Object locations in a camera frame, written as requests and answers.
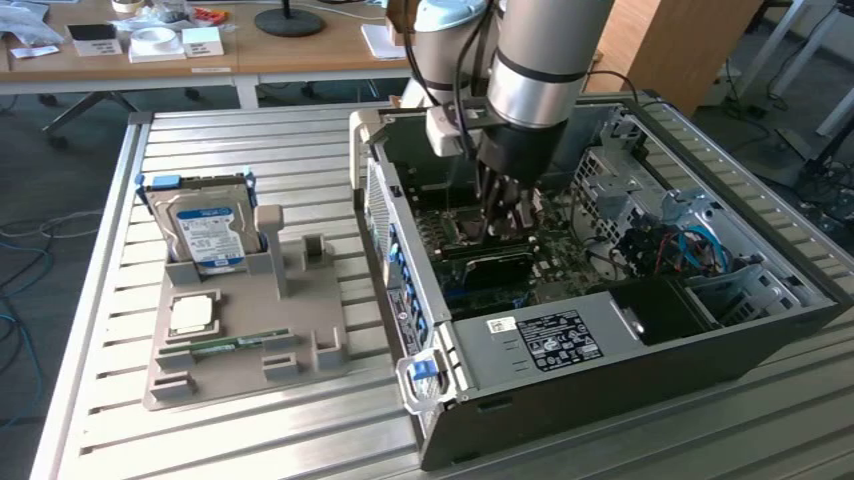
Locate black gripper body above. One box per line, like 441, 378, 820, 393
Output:
477, 119, 570, 189

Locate green black graphics card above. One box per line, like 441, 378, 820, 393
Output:
459, 249, 539, 294

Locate CPU socket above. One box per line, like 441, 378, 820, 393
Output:
447, 208, 494, 245

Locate green motherboard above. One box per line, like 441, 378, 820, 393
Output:
410, 187, 615, 321

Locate metal drive cage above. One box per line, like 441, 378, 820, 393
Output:
571, 144, 749, 281

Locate silver power supply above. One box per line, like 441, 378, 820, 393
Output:
453, 292, 646, 386

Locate white papers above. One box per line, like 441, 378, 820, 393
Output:
359, 22, 413, 61

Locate brown cardboard box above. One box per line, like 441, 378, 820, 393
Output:
385, 0, 419, 36

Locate white blue case latch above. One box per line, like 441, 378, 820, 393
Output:
397, 349, 450, 415

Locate black open PC case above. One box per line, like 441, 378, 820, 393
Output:
350, 89, 853, 471

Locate grey parts rack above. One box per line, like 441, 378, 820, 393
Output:
142, 203, 353, 412

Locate black lamp base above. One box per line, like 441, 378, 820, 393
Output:
252, 0, 327, 38

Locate hard disk with blue rails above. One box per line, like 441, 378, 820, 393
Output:
132, 171, 260, 276

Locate loose green RAM stick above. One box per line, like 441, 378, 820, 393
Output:
159, 327, 294, 354

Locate silver CPU chip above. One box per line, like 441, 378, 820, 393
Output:
167, 295, 216, 337

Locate white cube box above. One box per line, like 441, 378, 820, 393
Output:
180, 25, 222, 59

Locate red orange small parts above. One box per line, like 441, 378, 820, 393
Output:
190, 5, 232, 26

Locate flat white box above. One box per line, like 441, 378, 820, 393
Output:
127, 42, 188, 64

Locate white tape roll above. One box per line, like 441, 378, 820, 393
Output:
131, 27, 183, 51

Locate wooden desk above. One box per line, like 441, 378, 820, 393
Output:
0, 0, 602, 149

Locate black white sign box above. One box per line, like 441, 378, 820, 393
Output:
66, 23, 126, 57

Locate white paper label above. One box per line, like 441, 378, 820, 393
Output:
10, 44, 62, 60

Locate clear plastic bag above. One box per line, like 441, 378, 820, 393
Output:
0, 2, 66, 47

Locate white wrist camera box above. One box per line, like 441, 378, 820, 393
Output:
426, 105, 473, 157

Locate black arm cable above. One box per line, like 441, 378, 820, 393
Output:
403, 0, 501, 151

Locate black cable behind case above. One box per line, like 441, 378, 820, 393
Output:
585, 69, 669, 109

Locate blue disk wire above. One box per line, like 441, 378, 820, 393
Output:
674, 224, 730, 277

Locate white desk frame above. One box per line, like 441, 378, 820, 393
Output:
730, 0, 854, 139

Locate grey floor cable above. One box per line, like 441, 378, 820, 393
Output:
0, 208, 106, 240

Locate blue floor cable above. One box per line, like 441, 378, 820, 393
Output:
0, 239, 48, 431

